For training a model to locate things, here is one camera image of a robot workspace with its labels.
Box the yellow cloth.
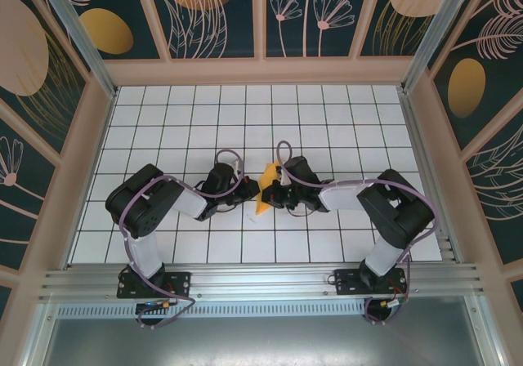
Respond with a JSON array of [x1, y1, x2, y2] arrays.
[[253, 162, 283, 216]]

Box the grey sheet metal tray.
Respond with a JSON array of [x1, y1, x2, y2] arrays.
[[22, 300, 506, 366]]

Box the gold oval pink feather panel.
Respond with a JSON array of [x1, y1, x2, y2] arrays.
[[427, 0, 523, 151]]

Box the long aluminium base rail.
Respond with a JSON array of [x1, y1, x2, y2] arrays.
[[38, 262, 485, 301]]

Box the slotted grey cable duct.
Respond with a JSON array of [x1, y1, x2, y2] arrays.
[[55, 303, 369, 319]]

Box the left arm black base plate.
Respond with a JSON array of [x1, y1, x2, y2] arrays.
[[117, 270, 192, 300]]

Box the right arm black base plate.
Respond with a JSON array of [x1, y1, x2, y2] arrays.
[[333, 268, 409, 297]]

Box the pink flowers wall panel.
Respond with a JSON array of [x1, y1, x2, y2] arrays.
[[263, 0, 371, 60]]

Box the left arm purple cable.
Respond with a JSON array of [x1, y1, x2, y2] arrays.
[[118, 149, 246, 330]]

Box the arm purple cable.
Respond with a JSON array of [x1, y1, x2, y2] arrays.
[[276, 140, 440, 327], [118, 149, 246, 330]]

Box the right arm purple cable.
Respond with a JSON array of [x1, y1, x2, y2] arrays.
[[276, 140, 440, 327]]

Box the aluminium side rail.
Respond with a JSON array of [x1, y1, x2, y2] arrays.
[[396, 87, 465, 266]]

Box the gold oval wall panel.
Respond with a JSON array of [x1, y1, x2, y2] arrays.
[[52, 0, 171, 61]]

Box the aluminium corner post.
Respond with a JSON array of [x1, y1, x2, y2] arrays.
[[32, 0, 119, 100], [400, 0, 479, 94]]

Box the pink leaf outlines wall panel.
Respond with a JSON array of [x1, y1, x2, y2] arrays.
[[461, 124, 523, 267]]

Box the single pink flower wall panel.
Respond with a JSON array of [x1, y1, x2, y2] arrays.
[[0, 110, 60, 275]]

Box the large pink circle wall panel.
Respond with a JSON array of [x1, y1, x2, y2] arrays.
[[0, 0, 92, 159]]

